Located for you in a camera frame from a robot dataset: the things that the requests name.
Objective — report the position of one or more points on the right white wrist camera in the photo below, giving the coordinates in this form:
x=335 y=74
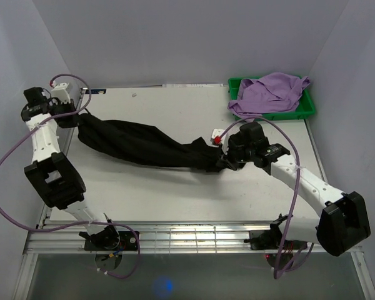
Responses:
x=218 y=137

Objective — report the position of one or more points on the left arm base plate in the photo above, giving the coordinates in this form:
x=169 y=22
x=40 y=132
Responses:
x=124 y=241

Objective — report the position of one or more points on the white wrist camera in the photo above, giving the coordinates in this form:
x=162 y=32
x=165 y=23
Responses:
x=218 y=137
x=61 y=92

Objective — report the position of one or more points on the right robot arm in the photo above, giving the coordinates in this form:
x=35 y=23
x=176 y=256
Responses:
x=342 y=219

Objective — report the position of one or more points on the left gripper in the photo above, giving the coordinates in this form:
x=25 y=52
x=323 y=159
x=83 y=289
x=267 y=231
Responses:
x=74 y=121

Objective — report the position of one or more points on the green plastic bin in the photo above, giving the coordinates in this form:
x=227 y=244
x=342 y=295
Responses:
x=304 y=109

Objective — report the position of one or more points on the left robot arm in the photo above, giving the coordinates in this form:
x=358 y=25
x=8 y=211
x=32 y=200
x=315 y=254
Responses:
x=51 y=174

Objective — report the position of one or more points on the papers behind table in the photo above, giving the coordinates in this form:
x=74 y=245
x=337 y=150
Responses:
x=193 y=85

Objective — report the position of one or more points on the blue label sticker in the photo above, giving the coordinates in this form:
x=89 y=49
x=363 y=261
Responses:
x=98 y=91

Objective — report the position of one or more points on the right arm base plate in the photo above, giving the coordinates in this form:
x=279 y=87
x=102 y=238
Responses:
x=270 y=239

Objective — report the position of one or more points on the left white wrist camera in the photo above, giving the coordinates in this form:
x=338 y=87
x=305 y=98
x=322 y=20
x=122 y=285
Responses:
x=61 y=92

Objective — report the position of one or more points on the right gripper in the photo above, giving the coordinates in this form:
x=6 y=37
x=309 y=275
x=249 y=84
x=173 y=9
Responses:
x=227 y=163

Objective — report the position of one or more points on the black trousers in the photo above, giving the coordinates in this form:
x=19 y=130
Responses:
x=145 y=145

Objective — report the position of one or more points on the aluminium frame rail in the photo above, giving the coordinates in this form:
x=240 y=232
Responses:
x=158 y=238

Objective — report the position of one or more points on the purple trousers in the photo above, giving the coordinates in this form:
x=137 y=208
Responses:
x=273 y=93

